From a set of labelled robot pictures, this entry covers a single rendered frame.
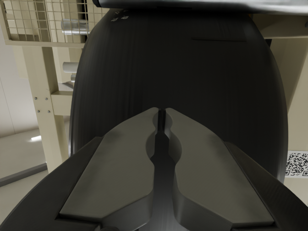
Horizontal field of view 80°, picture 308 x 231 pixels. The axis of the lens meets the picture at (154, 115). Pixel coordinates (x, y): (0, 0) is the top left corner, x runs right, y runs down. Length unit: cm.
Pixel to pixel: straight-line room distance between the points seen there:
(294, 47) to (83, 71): 41
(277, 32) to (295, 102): 15
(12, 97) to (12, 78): 92
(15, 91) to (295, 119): 1135
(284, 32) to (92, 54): 37
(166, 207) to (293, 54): 39
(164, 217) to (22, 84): 1129
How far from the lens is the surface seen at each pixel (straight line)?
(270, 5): 33
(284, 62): 50
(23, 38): 98
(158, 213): 24
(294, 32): 46
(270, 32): 53
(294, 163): 55
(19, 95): 1153
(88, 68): 26
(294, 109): 48
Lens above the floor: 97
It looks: 22 degrees up
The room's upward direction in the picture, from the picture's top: 178 degrees counter-clockwise
